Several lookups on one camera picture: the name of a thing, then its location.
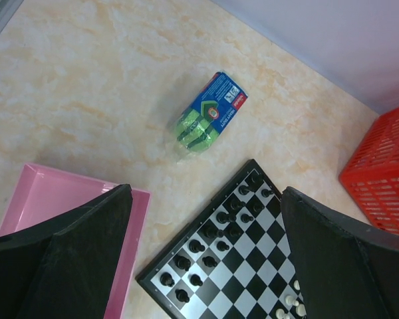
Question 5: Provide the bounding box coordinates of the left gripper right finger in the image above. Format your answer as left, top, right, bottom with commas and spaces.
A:
281, 187, 399, 318

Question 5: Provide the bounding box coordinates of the black white chess board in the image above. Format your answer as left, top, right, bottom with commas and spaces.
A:
136, 159, 306, 318

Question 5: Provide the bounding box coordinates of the white pawn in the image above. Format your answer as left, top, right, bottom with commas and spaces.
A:
285, 295, 300, 307
293, 280, 300, 290
275, 308, 290, 319

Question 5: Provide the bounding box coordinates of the pink plastic tray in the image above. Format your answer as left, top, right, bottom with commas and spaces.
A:
0, 163, 151, 318

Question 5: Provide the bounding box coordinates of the blue green sponge pack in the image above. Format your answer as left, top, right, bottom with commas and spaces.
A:
165, 70, 249, 161

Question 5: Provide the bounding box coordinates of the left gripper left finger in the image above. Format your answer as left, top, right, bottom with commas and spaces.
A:
0, 184, 132, 318

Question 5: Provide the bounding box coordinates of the red plastic basket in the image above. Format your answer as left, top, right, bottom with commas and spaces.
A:
339, 107, 399, 235

